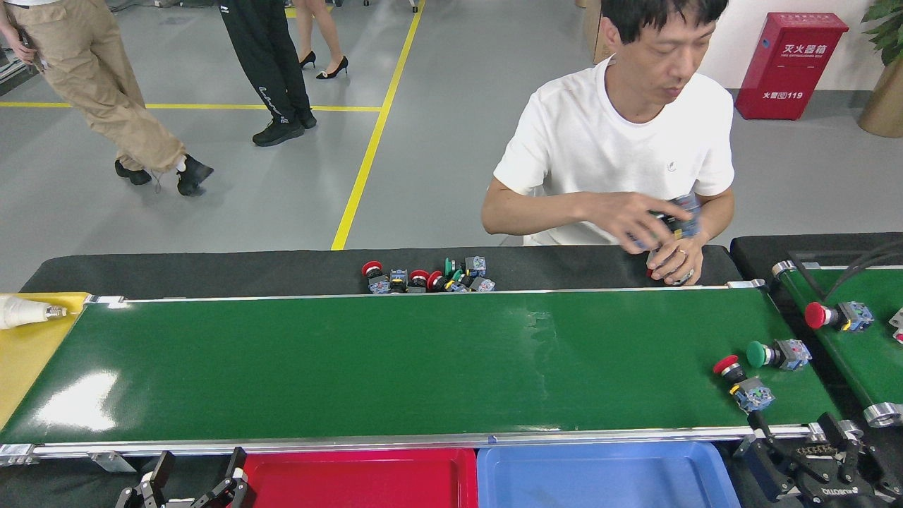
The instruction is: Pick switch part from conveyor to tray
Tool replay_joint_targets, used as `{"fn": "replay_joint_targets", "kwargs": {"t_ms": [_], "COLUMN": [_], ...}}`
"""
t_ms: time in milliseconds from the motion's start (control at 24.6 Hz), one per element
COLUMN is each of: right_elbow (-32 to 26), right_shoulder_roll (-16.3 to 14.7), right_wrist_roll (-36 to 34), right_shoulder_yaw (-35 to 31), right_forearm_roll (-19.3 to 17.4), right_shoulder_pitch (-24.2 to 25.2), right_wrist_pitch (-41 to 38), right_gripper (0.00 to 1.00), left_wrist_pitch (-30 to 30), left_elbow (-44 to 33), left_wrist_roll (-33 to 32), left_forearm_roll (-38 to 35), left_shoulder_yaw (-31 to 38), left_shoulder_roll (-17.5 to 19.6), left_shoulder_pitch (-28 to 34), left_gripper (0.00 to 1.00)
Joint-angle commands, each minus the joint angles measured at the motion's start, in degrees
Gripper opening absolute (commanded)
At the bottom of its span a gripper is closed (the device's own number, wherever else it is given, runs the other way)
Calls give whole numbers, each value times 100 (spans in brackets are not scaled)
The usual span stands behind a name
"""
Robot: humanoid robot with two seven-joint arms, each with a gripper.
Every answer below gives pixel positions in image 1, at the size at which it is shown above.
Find white light bulb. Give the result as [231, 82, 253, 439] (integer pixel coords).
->
[0, 295, 69, 330]

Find seated person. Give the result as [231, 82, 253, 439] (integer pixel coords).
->
[481, 0, 737, 286]

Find person's left hand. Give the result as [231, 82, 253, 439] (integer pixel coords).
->
[644, 235, 706, 287]

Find blue plastic bin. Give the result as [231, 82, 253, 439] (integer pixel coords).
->
[477, 441, 741, 508]

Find standing person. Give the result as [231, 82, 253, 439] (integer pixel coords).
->
[293, 0, 350, 80]
[219, 0, 318, 147]
[0, 0, 214, 198]

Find grey blue push button switch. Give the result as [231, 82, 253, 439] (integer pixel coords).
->
[646, 194, 704, 248]

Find short black table cover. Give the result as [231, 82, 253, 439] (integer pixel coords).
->
[730, 232, 903, 283]

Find person's right hand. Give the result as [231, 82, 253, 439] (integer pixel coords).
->
[589, 190, 674, 253]

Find black cables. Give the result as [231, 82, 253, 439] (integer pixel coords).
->
[822, 238, 903, 303]

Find long black table cover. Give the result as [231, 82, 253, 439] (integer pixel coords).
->
[20, 245, 743, 301]

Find red plastic bin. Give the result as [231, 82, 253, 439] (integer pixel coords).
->
[236, 448, 479, 508]

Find aluminium frame rack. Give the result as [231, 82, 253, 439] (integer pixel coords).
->
[0, 39, 40, 96]

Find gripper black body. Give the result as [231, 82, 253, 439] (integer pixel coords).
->
[794, 474, 900, 508]

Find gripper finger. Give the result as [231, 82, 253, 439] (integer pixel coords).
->
[817, 413, 867, 488]
[190, 447, 249, 508]
[115, 450, 177, 508]
[732, 411, 812, 500]

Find short green belt conveyor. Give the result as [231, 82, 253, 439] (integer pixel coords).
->
[771, 260, 903, 429]

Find long green belt conveyor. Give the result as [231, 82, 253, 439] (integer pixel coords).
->
[0, 279, 844, 468]

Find potted green plant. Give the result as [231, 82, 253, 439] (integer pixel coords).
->
[857, 0, 903, 138]

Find red fire extinguisher cabinet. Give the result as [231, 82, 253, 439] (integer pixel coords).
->
[735, 12, 849, 121]

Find yellow plastic tray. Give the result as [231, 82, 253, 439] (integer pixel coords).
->
[0, 291, 92, 431]

